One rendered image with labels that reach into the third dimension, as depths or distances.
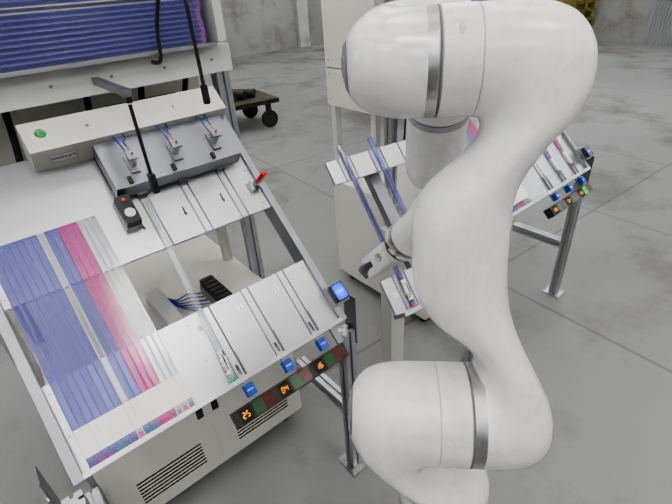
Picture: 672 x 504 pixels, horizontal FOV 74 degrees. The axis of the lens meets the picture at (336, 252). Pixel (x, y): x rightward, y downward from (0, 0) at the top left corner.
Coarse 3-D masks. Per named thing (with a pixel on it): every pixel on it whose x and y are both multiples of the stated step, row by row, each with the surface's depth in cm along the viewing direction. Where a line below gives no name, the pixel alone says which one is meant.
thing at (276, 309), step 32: (256, 288) 116; (288, 288) 119; (192, 320) 106; (224, 320) 109; (256, 320) 112; (288, 320) 116; (320, 320) 119; (192, 352) 104; (224, 352) 106; (256, 352) 109; (192, 384) 101; (224, 384) 104; (64, 416) 89
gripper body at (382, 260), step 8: (384, 240) 92; (376, 248) 93; (384, 248) 91; (368, 256) 95; (376, 256) 94; (384, 256) 91; (392, 256) 91; (376, 264) 94; (384, 264) 92; (392, 264) 93; (368, 272) 97; (376, 272) 95
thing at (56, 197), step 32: (0, 192) 101; (32, 192) 103; (64, 192) 106; (96, 192) 109; (160, 192) 116; (192, 192) 119; (224, 192) 123; (0, 224) 98; (32, 224) 101; (64, 224) 103; (192, 224) 116; (224, 224) 119; (128, 256) 106; (0, 288) 94
